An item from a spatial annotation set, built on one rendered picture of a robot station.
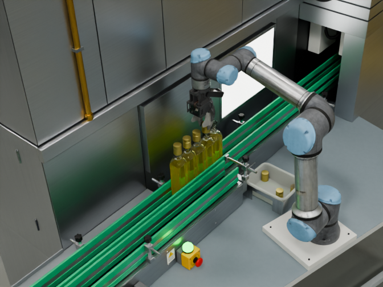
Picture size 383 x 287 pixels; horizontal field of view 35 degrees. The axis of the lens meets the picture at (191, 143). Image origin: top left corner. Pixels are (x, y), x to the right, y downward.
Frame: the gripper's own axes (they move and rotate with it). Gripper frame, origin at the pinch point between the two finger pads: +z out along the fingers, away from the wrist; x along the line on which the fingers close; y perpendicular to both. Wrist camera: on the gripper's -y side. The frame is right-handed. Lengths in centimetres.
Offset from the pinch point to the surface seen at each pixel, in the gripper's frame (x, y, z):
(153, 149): -12.3, 19.5, 7.3
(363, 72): 22, -97, 13
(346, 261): 42, -70, 117
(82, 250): -4, 68, 21
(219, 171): 5.7, -2.1, 24.2
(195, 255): 22, 34, 36
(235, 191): 15.3, -1.2, 29.9
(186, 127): -12.3, -1.2, 8.1
